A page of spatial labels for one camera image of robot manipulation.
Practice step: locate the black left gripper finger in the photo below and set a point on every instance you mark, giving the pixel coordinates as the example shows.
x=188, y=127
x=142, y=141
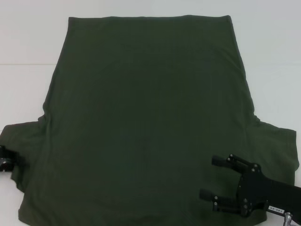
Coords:
x=5, y=165
x=11, y=155

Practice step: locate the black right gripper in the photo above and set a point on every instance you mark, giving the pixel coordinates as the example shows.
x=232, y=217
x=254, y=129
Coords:
x=258, y=190

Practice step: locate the dark green t-shirt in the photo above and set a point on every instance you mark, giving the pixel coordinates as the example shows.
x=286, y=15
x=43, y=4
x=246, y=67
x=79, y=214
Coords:
x=150, y=94

